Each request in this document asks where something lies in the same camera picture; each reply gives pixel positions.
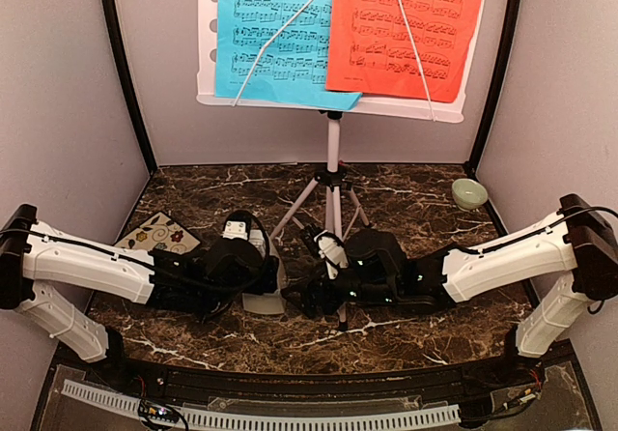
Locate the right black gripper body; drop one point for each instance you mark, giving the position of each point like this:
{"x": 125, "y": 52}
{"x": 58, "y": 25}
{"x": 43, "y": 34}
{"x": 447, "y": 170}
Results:
{"x": 331, "y": 301}

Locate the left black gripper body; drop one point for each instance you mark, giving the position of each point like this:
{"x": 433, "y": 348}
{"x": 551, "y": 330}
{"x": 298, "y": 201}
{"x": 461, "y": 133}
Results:
{"x": 264, "y": 280}

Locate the white metronome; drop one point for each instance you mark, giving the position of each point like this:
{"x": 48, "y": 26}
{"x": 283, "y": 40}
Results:
{"x": 264, "y": 297}

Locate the white music stand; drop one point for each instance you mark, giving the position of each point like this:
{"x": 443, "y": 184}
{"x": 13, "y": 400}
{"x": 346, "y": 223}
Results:
{"x": 333, "y": 177}

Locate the red sheet music page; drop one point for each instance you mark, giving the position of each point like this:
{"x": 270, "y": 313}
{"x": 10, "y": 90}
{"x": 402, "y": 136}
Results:
{"x": 413, "y": 49}

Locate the blue sheet music page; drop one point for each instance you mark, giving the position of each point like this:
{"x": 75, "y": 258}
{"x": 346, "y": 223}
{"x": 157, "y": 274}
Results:
{"x": 277, "y": 51}

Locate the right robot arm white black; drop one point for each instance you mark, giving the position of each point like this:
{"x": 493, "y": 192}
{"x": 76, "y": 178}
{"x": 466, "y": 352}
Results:
{"x": 370, "y": 268}

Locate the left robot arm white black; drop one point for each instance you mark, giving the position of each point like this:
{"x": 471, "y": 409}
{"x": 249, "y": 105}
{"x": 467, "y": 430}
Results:
{"x": 204, "y": 282}

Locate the floral square plate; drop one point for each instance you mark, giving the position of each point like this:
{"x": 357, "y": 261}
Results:
{"x": 161, "y": 232}

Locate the pale green bowl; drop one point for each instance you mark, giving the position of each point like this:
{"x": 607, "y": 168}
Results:
{"x": 468, "y": 194}

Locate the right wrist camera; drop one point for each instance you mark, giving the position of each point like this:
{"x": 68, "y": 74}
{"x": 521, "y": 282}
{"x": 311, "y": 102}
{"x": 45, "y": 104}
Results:
{"x": 326, "y": 246}

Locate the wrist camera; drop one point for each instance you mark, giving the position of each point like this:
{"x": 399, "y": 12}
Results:
{"x": 326, "y": 246}
{"x": 242, "y": 225}

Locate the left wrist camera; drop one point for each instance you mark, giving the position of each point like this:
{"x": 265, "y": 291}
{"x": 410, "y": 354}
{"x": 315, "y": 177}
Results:
{"x": 242, "y": 225}

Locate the grey cable duct strip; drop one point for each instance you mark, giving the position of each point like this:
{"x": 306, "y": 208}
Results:
{"x": 167, "y": 417}

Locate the black front rail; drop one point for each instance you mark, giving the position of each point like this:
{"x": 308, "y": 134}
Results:
{"x": 180, "y": 363}

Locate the left black frame post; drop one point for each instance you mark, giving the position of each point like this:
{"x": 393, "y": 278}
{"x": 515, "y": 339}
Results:
{"x": 115, "y": 37}

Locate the black frame post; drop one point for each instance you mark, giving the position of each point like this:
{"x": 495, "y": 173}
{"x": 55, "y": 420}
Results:
{"x": 500, "y": 67}
{"x": 115, "y": 37}

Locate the right black frame post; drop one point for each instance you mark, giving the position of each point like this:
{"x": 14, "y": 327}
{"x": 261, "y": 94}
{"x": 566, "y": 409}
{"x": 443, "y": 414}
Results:
{"x": 500, "y": 67}

